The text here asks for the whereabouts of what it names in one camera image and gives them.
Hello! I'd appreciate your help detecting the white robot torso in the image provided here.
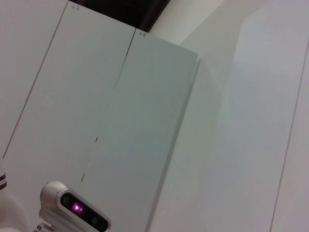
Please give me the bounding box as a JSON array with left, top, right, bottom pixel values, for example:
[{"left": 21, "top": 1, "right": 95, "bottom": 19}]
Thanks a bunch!
[{"left": 0, "top": 158, "right": 32, "bottom": 232}]

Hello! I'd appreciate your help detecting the silver head depth camera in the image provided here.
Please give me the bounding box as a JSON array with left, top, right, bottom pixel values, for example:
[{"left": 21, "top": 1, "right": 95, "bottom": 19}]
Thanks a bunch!
[{"left": 36, "top": 181, "right": 112, "bottom": 232}]

